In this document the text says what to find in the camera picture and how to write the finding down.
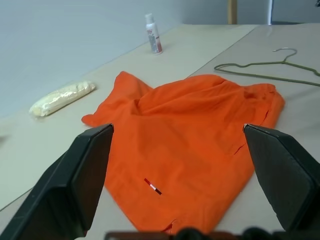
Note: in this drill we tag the clear bag of beige grains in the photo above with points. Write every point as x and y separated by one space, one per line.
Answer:
62 98

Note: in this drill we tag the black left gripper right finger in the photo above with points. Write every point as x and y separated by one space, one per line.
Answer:
282 172

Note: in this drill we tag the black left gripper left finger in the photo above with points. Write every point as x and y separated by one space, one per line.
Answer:
62 185

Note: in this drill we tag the wooden post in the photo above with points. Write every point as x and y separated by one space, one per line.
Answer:
232 12

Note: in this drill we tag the white spray bottle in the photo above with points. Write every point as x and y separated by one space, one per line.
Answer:
153 35

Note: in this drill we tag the orange cloth garment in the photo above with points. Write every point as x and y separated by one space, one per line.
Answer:
180 140

